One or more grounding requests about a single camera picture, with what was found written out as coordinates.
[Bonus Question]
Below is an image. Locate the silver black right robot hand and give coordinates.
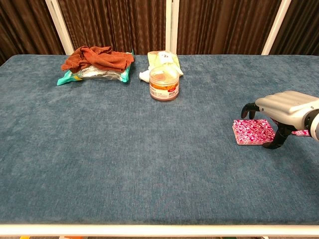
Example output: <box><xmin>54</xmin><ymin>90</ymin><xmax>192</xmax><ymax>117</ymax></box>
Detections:
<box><xmin>241</xmin><ymin>91</ymin><xmax>319</xmax><ymax>149</ymax></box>

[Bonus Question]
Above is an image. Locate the pink patterned card deck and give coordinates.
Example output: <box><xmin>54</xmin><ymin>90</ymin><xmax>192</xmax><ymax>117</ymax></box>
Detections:
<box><xmin>233</xmin><ymin>119</ymin><xmax>278</xmax><ymax>146</ymax></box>

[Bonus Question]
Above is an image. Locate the dark brown curtain panel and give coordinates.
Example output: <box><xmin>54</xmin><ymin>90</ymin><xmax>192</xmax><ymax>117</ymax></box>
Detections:
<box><xmin>56</xmin><ymin>0</ymin><xmax>167</xmax><ymax>55</ymax></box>
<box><xmin>270</xmin><ymin>0</ymin><xmax>319</xmax><ymax>56</ymax></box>
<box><xmin>176</xmin><ymin>0</ymin><xmax>284</xmax><ymax>55</ymax></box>
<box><xmin>0</xmin><ymin>0</ymin><xmax>65</xmax><ymax>66</ymax></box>

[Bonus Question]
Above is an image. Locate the clear jar orange label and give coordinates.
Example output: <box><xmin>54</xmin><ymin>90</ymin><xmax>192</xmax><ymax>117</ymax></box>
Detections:
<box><xmin>149</xmin><ymin>66</ymin><xmax>180</xmax><ymax>102</ymax></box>

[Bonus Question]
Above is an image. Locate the pale yellow snack package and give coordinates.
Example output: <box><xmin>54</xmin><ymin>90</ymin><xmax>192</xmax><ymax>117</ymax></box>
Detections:
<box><xmin>147</xmin><ymin>50</ymin><xmax>184</xmax><ymax>77</ymax></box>

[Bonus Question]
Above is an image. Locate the blue fabric table mat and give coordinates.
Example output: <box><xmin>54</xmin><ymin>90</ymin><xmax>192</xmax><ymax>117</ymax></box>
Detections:
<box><xmin>0</xmin><ymin>54</ymin><xmax>319</xmax><ymax>226</ymax></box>

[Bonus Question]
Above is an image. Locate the teal snack package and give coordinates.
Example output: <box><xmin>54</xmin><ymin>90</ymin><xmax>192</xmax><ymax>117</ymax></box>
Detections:
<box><xmin>56</xmin><ymin>49</ymin><xmax>135</xmax><ymax>87</ymax></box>

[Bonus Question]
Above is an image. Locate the rust brown towel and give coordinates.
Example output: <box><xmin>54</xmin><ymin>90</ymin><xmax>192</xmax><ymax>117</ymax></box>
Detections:
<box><xmin>61</xmin><ymin>45</ymin><xmax>135</xmax><ymax>73</ymax></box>

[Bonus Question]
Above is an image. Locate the white screen frame post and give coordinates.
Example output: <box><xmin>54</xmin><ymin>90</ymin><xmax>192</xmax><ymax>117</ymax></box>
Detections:
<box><xmin>164</xmin><ymin>0</ymin><xmax>179</xmax><ymax>55</ymax></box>
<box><xmin>261</xmin><ymin>0</ymin><xmax>292</xmax><ymax>55</ymax></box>
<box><xmin>45</xmin><ymin>0</ymin><xmax>75</xmax><ymax>55</ymax></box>

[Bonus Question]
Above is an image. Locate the white table frame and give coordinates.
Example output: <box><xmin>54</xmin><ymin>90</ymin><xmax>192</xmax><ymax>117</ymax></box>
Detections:
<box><xmin>0</xmin><ymin>224</ymin><xmax>319</xmax><ymax>239</ymax></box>

